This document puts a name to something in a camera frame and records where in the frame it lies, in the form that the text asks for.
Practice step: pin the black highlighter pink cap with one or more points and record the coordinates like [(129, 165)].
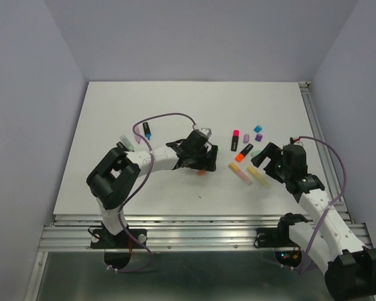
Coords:
[(235, 140)]

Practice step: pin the black highlighter orange cap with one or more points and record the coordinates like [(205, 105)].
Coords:
[(244, 152)]

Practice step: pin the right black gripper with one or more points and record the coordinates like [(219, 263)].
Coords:
[(272, 151)]

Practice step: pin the black highlighter blue tip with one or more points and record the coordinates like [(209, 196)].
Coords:
[(147, 131)]

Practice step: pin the pastel purple highlighter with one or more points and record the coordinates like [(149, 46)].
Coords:
[(137, 136)]

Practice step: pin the pastel yellow highlighter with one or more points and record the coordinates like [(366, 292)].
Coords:
[(258, 176)]

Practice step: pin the pastel purple cap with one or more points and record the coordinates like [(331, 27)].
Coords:
[(246, 138)]

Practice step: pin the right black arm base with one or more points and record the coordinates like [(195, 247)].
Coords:
[(273, 238)]

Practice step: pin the aluminium rail right side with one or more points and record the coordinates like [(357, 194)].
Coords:
[(330, 173)]

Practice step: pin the blue highlighter cap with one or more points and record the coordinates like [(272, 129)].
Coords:
[(258, 129)]

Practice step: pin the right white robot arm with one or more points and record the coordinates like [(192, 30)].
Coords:
[(347, 264)]

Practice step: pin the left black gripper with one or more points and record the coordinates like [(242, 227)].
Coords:
[(206, 163)]

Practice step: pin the pastel green highlighter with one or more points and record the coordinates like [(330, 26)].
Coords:
[(125, 141)]

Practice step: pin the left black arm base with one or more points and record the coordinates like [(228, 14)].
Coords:
[(102, 239)]

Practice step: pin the black highlighter purple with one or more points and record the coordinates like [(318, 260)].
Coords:
[(121, 146)]

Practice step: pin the aluminium frame rail front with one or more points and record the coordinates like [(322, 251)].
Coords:
[(164, 233)]

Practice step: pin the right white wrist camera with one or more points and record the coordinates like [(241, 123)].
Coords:
[(296, 140)]

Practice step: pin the pastel pink highlighter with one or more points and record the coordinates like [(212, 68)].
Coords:
[(235, 169)]

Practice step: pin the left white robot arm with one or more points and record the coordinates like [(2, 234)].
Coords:
[(113, 178)]

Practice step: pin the pastel green cap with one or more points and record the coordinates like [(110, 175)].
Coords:
[(255, 153)]

